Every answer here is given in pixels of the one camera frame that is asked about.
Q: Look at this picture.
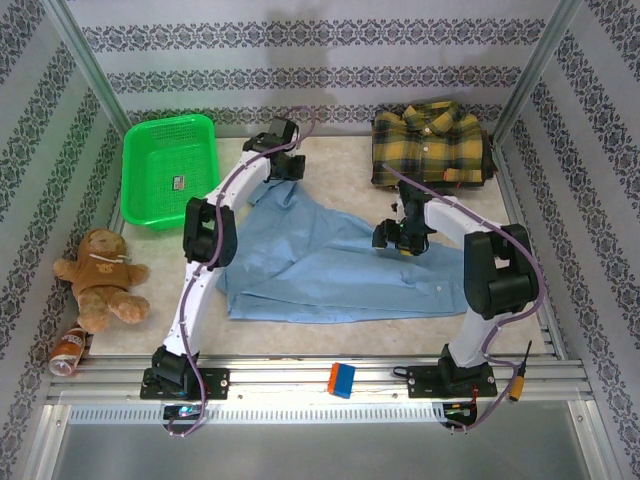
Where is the green plastic basket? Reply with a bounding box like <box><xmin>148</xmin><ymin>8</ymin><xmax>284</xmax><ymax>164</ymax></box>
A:
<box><xmin>121</xmin><ymin>113</ymin><xmax>223</xmax><ymax>232</ymax></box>

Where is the aluminium mounting rail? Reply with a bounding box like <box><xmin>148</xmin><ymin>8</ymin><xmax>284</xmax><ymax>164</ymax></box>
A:
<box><xmin>47</xmin><ymin>355</ymin><xmax>594</xmax><ymax>401</ymax></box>

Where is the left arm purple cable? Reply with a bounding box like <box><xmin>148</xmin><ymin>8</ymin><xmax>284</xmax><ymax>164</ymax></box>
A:
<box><xmin>159</xmin><ymin>105</ymin><xmax>318</xmax><ymax>439</ymax></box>

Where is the slotted grey cable duct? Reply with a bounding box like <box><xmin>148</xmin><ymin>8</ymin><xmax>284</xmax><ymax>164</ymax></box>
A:
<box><xmin>67</xmin><ymin>403</ymin><xmax>446</xmax><ymax>425</ymax></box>

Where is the blue orange block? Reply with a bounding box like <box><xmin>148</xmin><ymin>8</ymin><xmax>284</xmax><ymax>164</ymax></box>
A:
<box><xmin>327</xmin><ymin>363</ymin><xmax>357</xmax><ymax>400</ymax></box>

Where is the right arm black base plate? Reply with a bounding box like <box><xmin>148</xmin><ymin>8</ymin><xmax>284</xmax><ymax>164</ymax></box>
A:
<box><xmin>407</xmin><ymin>363</ymin><xmax>499</xmax><ymax>400</ymax></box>

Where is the yellow plaid folded shirt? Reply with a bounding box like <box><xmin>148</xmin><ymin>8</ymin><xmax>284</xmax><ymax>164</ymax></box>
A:
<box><xmin>370</xmin><ymin>100</ymin><xmax>486</xmax><ymax>189</ymax></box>

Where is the brown labelled bottle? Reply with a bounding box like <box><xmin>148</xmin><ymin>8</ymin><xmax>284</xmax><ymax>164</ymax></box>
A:
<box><xmin>48</xmin><ymin>324</ymin><xmax>89</xmax><ymax>377</ymax></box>

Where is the brown teddy bear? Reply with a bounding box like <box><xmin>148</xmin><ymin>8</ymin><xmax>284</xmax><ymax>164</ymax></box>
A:
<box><xmin>52</xmin><ymin>228</ymin><xmax>151</xmax><ymax>334</ymax></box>

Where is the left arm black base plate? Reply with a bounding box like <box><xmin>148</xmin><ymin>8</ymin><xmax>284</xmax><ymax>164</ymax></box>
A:
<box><xmin>139</xmin><ymin>367</ymin><xmax>231</xmax><ymax>401</ymax></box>

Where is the yellow handled screwdriver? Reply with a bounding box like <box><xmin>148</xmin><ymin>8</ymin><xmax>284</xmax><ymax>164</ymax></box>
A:
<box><xmin>507</xmin><ymin>341</ymin><xmax>534</xmax><ymax>404</ymax></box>

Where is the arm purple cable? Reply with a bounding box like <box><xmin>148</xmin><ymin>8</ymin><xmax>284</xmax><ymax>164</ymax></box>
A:
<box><xmin>159</xmin><ymin>105</ymin><xmax>318</xmax><ymax>439</ymax></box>
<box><xmin>380</xmin><ymin>162</ymin><xmax>546</xmax><ymax>434</ymax></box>

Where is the light blue long sleeve shirt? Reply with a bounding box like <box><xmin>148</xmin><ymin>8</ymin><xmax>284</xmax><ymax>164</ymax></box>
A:
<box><xmin>217</xmin><ymin>179</ymin><xmax>469</xmax><ymax>324</ymax></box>

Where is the aluminium frame post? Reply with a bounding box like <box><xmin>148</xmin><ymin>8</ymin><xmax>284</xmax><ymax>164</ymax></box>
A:
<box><xmin>42</xmin><ymin>0</ymin><xmax>147</xmax><ymax>151</ymax></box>
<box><xmin>492</xmin><ymin>0</ymin><xmax>586</xmax><ymax>149</ymax></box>

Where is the dark folded garment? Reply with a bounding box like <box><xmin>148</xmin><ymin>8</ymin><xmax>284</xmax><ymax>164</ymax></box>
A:
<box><xmin>382</xmin><ymin>127</ymin><xmax>499</xmax><ymax>192</ymax></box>

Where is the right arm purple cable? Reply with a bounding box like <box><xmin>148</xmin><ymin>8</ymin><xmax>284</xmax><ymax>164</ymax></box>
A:
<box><xmin>380</xmin><ymin>162</ymin><xmax>546</xmax><ymax>434</ymax></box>

